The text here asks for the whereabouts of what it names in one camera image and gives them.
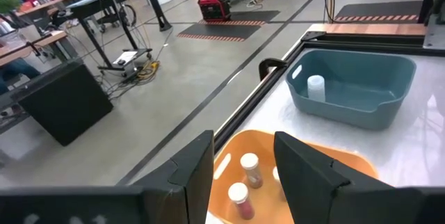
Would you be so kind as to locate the black floor mat striped edge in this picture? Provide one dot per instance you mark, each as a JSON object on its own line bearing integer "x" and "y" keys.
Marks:
{"x": 379, "y": 10}
{"x": 226, "y": 29}

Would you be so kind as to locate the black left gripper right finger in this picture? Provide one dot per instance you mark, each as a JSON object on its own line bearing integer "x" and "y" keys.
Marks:
{"x": 313, "y": 196}

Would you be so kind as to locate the white opaque medicine bottle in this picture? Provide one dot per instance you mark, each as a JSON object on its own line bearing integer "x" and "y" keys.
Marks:
{"x": 316, "y": 90}

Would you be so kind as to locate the red medicine bottle white cap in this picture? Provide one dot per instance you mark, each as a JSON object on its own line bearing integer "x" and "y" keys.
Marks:
{"x": 240, "y": 196}

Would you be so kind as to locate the wooden work table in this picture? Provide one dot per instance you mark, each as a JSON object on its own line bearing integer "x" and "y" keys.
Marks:
{"x": 48, "y": 38}

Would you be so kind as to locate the black cabinet box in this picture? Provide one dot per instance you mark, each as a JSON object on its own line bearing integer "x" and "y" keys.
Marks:
{"x": 66, "y": 105}

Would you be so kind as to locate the black table clamp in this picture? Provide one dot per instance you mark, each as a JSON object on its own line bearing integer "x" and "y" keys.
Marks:
{"x": 269, "y": 64}

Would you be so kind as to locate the teal plastic bin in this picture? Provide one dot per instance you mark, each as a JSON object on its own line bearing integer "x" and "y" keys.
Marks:
{"x": 351, "y": 112}

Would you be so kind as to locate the black floor post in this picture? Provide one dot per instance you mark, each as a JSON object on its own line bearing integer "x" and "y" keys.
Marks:
{"x": 154, "y": 1}

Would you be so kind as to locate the black rolling cart desk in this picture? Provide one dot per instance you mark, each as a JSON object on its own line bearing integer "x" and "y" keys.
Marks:
{"x": 94, "y": 5}

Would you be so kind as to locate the red portable generator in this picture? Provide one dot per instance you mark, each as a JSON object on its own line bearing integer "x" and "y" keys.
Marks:
{"x": 213, "y": 8}

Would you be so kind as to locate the person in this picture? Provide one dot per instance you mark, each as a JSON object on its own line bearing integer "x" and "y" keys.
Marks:
{"x": 15, "y": 69}

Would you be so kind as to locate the orange plastic bin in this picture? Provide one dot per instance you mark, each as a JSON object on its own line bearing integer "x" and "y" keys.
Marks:
{"x": 271, "y": 211}

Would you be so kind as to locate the brown medicine bottle white cap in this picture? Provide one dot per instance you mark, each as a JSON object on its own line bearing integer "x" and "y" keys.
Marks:
{"x": 251, "y": 168}

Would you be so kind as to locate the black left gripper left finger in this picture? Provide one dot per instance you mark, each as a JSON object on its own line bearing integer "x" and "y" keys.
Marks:
{"x": 184, "y": 189}

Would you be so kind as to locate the green potted plant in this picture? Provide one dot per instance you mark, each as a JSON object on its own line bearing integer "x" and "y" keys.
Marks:
{"x": 8, "y": 2}

